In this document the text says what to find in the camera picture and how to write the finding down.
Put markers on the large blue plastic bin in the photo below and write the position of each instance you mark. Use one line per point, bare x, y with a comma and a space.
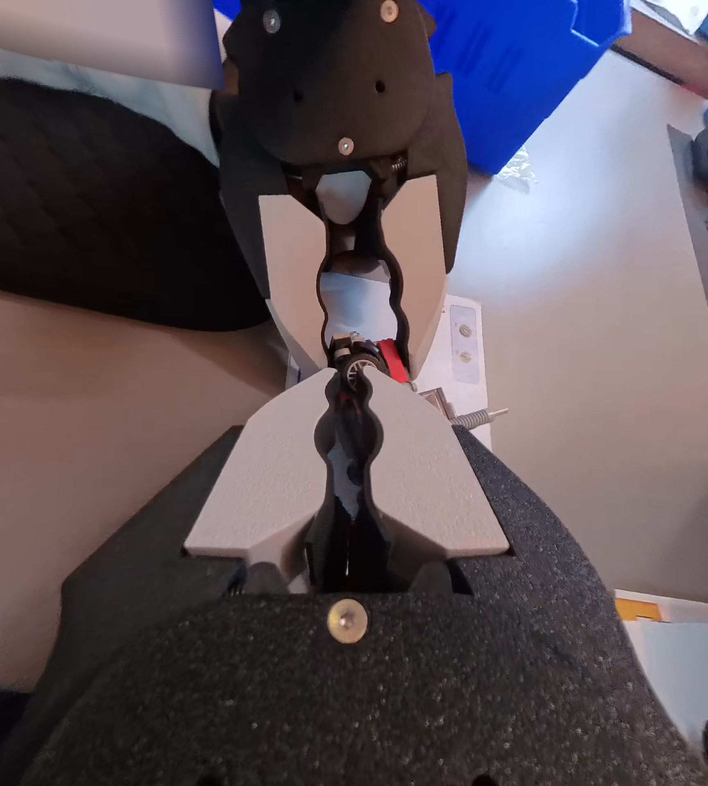
514, 62

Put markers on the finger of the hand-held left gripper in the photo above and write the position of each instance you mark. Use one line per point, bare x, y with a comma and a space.
421, 270
290, 270

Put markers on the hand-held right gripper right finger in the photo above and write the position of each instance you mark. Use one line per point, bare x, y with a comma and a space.
434, 491

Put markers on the black quilted pad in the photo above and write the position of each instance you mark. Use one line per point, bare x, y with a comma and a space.
96, 209

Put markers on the small lego wheel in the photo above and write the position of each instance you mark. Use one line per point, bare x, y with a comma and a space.
356, 369

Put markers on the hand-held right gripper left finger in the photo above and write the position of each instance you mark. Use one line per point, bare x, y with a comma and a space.
262, 491

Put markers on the closed lego instruction booklet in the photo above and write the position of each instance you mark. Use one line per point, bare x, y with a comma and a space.
686, 688

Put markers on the open lego instruction booklet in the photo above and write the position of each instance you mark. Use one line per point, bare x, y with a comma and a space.
464, 356

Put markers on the clear plastic bag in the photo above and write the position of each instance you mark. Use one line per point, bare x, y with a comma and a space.
516, 170

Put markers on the red black lego vehicle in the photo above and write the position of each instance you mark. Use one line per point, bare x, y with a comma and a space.
385, 362

